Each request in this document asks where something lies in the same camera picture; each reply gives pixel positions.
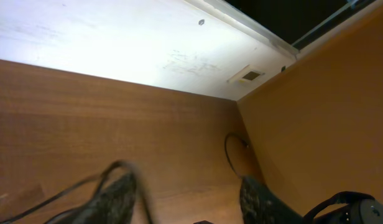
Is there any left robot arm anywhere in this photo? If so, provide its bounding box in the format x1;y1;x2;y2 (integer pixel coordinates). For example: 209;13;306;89
48;173;383;224

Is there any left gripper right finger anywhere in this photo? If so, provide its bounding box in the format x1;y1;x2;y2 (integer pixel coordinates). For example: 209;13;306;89
239;176;303;224

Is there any wall thermostat panel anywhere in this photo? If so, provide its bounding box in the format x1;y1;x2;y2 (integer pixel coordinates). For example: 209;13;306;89
227;65;265;83

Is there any black USB cable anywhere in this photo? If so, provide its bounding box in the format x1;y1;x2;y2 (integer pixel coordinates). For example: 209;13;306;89
0;160;155;224
224;133;251;179

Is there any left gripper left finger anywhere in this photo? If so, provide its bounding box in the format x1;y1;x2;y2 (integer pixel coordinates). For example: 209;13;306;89
50;174;137;224

